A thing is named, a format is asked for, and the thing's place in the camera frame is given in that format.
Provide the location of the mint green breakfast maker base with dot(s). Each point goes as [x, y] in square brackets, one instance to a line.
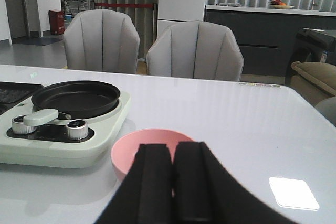
[49, 145]

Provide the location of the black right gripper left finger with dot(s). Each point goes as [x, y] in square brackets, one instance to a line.
[145, 194]

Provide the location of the black round frying pan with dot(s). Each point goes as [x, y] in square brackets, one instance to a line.
[72, 100]

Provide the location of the silver control knob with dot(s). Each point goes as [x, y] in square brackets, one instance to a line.
[19, 128]
[77, 129]

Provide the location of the grey upholstered chair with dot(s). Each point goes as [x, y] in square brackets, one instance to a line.
[102, 40]
[199, 50]

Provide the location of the fruit plate on counter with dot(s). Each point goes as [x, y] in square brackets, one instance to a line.
[279, 4]

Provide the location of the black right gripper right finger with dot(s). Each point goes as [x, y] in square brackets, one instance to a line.
[205, 192]

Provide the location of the pink plastic bowl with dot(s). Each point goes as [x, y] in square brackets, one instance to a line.
[124, 150]

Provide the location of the red trash bin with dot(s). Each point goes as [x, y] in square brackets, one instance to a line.
[56, 22]

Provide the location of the left grey upholstered chair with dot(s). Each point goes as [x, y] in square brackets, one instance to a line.
[102, 40]

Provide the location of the dark kitchen counter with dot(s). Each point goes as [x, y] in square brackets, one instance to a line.
[266, 36]

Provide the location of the dark washing machine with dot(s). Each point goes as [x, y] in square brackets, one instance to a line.
[312, 45]

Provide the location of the right grey upholstered chair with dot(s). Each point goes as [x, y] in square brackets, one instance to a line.
[199, 50]

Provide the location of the left silver control knob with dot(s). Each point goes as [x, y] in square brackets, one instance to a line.
[19, 128]

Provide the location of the right silver control knob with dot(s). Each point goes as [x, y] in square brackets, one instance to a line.
[77, 129]

